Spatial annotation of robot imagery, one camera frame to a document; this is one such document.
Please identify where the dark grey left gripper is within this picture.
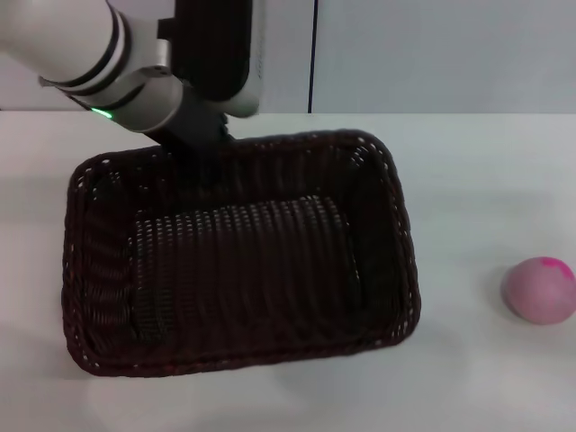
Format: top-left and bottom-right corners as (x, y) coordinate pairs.
(147, 83), (236, 191)

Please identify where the pink peach toy ball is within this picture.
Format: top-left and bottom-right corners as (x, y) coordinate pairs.
(499, 256), (576, 326)

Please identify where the black white wrist camera box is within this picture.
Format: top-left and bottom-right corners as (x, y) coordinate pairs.
(157, 0), (265, 120)

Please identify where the dark brown woven basket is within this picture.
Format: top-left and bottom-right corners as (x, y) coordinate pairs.
(58, 128), (423, 378)

